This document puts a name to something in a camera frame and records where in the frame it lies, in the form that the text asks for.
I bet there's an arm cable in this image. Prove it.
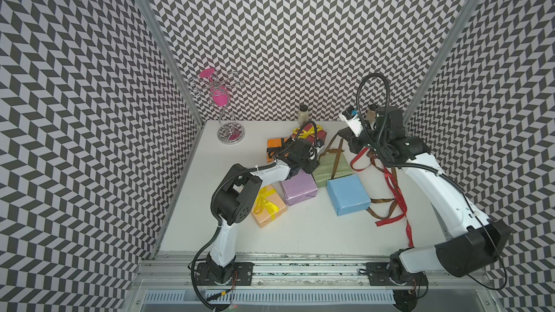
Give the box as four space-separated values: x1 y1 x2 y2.
355 72 392 157
272 120 321 159

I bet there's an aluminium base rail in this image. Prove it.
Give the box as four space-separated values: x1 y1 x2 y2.
138 253 495 291

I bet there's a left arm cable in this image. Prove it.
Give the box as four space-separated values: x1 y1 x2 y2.
272 120 321 159

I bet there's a white spice shaker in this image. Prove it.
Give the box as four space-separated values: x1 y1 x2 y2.
297 104 310 125

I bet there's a purple gift box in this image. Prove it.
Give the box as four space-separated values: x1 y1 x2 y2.
280 170 318 207

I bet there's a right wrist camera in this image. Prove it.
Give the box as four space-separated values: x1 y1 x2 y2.
339 105 364 137

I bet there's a yellow ribbon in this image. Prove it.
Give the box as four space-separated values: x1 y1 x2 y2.
253 186 280 220
291 124 323 139

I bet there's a yellow ribbon on maroon box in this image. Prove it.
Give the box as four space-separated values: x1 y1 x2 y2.
291 124 323 139

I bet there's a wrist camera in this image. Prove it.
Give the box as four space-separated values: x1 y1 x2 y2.
339 105 364 137
312 145 325 160

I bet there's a red ribbon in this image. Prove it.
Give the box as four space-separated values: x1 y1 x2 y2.
350 147 414 248

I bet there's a brown ribbon of purple box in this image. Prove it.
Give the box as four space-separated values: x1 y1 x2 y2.
366 146 400 221

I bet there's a black printed ribbon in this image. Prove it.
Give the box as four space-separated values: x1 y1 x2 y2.
267 137 296 159

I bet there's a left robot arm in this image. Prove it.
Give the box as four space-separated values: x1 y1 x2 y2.
206 138 325 284

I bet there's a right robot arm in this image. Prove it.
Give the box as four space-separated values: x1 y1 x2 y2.
339 106 511 285

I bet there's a peach gift box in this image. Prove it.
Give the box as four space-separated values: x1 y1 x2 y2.
251 185 288 228

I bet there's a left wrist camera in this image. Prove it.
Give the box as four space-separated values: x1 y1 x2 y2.
312 145 325 160

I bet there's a blue gift box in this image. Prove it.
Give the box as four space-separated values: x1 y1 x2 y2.
327 175 371 216

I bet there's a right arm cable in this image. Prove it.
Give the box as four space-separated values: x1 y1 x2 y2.
355 72 392 157

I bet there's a green gift box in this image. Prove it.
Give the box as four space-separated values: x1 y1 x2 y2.
312 153 353 188

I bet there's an orange gift box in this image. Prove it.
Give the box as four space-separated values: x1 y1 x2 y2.
266 137 289 165

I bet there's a maroon gift box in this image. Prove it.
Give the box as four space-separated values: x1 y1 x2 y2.
291 123 328 146

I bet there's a brown spice shaker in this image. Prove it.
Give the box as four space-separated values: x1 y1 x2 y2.
365 104 378 125

